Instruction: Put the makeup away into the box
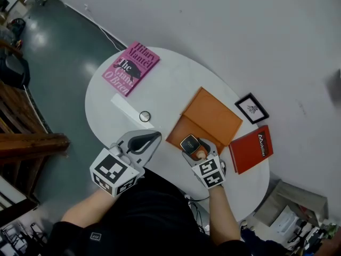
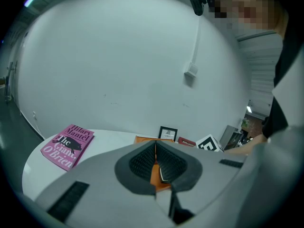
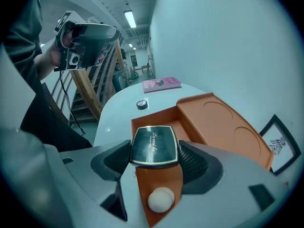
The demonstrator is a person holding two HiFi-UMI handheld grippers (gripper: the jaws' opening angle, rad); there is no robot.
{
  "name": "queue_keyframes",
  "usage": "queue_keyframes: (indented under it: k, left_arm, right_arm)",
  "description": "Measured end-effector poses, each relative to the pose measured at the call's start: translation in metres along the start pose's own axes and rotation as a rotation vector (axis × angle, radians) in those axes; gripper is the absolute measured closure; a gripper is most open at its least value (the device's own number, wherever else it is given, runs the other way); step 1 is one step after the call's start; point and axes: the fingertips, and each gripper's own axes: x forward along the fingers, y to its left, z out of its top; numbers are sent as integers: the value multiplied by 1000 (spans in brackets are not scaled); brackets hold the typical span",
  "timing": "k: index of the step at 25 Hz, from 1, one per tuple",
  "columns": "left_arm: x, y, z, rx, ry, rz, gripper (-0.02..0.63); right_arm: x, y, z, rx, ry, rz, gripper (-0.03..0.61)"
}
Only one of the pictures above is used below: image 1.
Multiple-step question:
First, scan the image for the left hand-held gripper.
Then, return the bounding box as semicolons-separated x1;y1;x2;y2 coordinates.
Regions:
90;130;163;197

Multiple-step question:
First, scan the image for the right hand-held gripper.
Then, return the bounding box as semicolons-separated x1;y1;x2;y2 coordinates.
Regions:
182;139;226;189

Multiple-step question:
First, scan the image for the small square dark box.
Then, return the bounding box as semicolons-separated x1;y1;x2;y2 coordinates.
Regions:
180;134;201;155

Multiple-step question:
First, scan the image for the orange leather tray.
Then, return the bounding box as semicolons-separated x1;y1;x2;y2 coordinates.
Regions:
165;86;243;156

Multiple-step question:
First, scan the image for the person's right forearm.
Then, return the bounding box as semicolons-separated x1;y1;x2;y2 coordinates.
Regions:
207;184;242;246

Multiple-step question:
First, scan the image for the person's left forearm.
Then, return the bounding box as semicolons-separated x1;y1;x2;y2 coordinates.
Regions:
60;188;118;229

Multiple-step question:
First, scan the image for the white curved table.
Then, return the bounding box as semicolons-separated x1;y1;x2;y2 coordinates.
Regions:
84;46;270;222

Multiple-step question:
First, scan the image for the red book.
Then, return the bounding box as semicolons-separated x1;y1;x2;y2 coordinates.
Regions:
228;125;274;175

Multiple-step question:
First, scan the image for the person's black shirt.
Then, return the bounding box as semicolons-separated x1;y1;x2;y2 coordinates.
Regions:
47;168;251;256

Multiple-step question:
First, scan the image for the pink book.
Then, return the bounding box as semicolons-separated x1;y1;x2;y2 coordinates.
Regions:
102;41;160;98

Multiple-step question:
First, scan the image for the grey wooden shelf unit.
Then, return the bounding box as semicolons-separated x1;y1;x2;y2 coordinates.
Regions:
253;179;329;228

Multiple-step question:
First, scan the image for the white paper sheet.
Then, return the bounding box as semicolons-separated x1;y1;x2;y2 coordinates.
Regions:
274;205;299;236

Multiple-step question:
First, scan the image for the brown wooden staircase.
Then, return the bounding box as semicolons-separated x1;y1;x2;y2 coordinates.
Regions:
0;80;71;215

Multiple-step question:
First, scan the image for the black floor cable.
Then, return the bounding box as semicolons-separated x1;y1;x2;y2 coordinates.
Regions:
186;196;212;234

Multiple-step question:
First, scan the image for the black picture frame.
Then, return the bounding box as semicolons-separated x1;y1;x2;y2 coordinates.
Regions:
234;92;270;125

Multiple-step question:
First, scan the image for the white wall outlet cable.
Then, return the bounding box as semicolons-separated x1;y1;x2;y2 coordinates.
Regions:
84;4;121;51

